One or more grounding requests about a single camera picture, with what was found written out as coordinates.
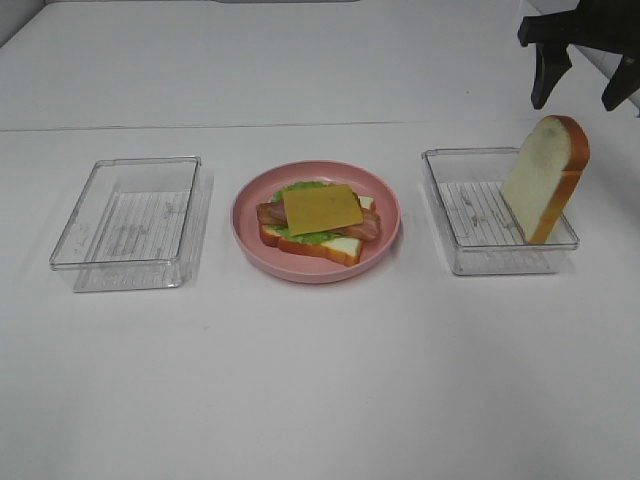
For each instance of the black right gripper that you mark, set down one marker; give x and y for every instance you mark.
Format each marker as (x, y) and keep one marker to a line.
(611, 26)

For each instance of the pink bacon strip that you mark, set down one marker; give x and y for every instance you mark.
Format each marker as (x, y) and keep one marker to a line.
(368, 230)

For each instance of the bread slice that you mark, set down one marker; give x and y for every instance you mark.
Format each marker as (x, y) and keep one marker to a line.
(343, 250)
(550, 164)

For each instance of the yellow cheese slice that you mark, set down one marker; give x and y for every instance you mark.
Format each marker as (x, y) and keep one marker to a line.
(318, 209)

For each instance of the green lettuce leaf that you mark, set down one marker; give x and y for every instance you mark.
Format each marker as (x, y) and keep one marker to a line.
(312, 211)

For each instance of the brown bacon strip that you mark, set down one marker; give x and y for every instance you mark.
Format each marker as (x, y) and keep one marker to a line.
(272, 213)

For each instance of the right clear plastic tray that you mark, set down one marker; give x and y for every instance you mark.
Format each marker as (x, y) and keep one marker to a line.
(478, 232)

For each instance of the clear plastic tray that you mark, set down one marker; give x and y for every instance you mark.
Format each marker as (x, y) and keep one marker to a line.
(478, 232)
(136, 225)

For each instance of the pink round plate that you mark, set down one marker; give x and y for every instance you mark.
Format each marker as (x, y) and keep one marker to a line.
(307, 269)

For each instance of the left clear plastic tray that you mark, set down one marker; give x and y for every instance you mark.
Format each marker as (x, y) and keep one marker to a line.
(136, 225)

